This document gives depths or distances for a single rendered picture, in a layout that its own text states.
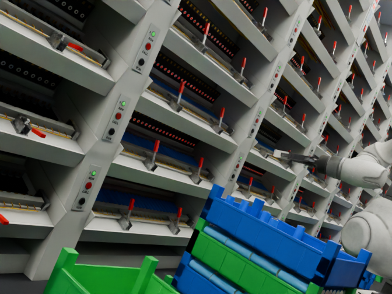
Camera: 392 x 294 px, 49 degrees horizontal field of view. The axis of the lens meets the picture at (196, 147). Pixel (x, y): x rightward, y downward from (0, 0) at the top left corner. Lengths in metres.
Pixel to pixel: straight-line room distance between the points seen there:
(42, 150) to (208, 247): 0.42
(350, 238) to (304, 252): 0.51
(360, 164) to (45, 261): 1.15
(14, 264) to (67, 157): 0.29
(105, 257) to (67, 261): 0.69
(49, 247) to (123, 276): 0.38
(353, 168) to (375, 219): 0.45
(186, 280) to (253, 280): 0.16
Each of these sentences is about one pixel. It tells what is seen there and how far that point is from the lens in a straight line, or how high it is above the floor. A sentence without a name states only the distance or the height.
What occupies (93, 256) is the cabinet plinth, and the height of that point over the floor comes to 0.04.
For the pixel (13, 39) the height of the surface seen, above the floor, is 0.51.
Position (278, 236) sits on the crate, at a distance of 0.85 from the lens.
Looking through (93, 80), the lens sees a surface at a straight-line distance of 1.04.
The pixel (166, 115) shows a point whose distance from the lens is 1.26.
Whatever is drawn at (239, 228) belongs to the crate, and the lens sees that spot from 0.89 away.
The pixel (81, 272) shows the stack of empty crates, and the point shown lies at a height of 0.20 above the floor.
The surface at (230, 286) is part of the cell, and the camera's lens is 0.91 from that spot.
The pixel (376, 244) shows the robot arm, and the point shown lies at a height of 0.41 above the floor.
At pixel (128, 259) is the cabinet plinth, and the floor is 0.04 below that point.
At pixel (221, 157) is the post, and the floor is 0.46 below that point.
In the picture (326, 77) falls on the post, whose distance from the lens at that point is 2.38.
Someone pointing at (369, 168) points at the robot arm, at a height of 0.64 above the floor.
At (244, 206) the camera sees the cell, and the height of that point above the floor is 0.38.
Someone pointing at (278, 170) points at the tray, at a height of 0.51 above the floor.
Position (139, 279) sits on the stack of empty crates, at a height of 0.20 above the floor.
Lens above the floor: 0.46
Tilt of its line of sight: level
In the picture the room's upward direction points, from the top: 23 degrees clockwise
